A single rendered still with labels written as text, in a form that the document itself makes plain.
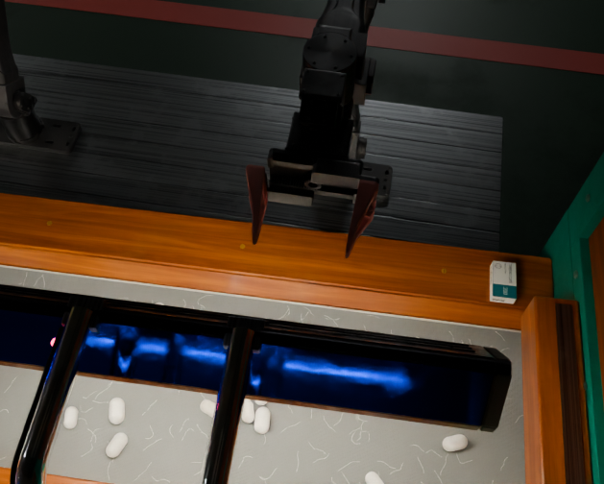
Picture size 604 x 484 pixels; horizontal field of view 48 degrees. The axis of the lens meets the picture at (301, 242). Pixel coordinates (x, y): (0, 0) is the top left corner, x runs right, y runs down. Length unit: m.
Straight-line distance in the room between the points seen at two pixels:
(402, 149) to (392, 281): 0.35
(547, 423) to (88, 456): 0.60
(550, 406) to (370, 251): 0.35
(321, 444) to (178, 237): 0.39
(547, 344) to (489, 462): 0.18
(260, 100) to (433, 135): 0.35
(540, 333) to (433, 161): 0.47
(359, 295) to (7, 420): 0.53
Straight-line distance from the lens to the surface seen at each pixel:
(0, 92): 1.27
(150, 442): 0.98
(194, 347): 0.63
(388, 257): 1.05
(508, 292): 1.04
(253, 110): 1.35
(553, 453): 0.89
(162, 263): 1.06
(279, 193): 0.75
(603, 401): 0.91
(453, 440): 0.96
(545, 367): 0.92
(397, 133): 1.32
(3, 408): 1.06
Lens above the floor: 1.67
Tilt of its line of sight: 59 degrees down
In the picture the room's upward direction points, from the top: straight up
